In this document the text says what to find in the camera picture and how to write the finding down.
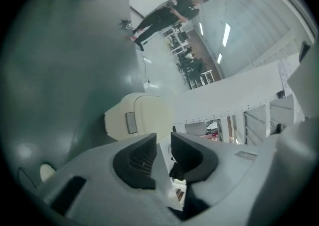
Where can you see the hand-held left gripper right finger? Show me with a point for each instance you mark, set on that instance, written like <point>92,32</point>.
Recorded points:
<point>231,170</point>

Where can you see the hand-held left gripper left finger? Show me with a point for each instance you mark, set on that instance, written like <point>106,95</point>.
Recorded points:
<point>99,170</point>

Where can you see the cream trash bin with lid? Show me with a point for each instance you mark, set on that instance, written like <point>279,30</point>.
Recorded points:
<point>149,115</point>

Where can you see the person's white shoe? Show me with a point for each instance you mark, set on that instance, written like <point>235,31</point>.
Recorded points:
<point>47,172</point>

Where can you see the long ceiling light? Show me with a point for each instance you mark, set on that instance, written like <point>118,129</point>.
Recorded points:
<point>201,29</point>
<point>226,35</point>
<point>219,58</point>

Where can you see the white desks with black chairs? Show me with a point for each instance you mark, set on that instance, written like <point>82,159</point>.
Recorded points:
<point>189,65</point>

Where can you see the small black floor device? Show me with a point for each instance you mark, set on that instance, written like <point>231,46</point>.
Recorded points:
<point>126,23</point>

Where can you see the white shelf frame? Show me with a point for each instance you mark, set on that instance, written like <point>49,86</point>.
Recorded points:
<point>256,122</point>

